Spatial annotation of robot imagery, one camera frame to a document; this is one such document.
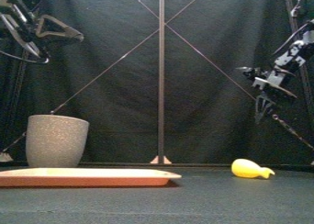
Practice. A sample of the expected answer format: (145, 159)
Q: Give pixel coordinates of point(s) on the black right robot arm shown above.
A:
(293, 54)

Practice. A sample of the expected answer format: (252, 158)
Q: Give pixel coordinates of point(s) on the pink rectangular plate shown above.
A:
(86, 177)

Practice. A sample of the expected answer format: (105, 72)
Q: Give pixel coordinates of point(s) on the thin diagonal brace rod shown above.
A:
(213, 63)
(108, 69)

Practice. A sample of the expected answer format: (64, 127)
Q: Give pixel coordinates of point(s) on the black cloth backdrop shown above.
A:
(122, 117)

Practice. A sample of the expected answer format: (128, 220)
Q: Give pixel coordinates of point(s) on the grey speckled cup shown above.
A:
(57, 141)

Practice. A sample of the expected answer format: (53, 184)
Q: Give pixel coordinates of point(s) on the vertical metal frame post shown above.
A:
(161, 80)

